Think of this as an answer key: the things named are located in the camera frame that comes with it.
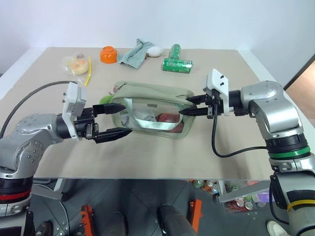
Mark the grey-green crumpled cloth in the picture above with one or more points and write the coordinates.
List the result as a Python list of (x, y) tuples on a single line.
[(134, 55)]

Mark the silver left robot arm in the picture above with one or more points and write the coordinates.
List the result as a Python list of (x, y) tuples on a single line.
[(29, 132)]

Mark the white bin of cans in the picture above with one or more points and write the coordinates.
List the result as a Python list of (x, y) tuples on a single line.
[(246, 194)]

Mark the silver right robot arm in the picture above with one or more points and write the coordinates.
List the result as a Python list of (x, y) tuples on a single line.
[(270, 108)]

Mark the green plastic bottle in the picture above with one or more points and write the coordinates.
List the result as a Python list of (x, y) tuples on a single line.
[(175, 51)]

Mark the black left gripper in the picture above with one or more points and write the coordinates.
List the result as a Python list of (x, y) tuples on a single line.
[(85, 124)]

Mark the white oval plush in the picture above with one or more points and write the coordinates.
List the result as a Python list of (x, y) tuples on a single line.
[(155, 51)]

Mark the green clear-sided zip pouch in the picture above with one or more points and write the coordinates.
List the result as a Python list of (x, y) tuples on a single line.
[(152, 94)]

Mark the bagged round bread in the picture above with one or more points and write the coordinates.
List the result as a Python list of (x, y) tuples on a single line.
[(77, 65)]

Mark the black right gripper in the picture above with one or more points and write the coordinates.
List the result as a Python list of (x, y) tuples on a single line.
[(212, 103)]

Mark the white table frame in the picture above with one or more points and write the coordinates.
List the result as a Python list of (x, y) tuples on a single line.
[(46, 189)]

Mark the grey rolled cloth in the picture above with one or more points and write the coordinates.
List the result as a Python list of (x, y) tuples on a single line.
[(145, 116)]

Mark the dark rounded robot part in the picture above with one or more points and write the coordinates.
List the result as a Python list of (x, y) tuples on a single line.
[(173, 221)]

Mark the brown board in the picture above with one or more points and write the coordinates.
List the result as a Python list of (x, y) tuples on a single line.
[(301, 91)]

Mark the red apple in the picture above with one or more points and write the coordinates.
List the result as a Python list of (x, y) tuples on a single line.
[(169, 118)]

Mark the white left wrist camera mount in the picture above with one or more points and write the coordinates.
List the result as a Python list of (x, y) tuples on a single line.
[(73, 98)]

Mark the white shoe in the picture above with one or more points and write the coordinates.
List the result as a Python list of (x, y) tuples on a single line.
[(275, 228)]

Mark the yellow plastic strip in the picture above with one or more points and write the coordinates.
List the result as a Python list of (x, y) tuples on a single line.
[(89, 71)]

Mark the green can lying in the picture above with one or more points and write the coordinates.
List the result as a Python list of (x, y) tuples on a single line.
[(177, 65)]

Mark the orange metal bracket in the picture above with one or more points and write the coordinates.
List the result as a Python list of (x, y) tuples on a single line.
[(86, 218), (197, 214)]

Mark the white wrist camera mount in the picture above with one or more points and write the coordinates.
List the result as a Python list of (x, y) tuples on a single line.
[(217, 78), (73, 98)]

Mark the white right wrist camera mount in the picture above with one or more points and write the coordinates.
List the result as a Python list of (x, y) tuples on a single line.
[(217, 78)]

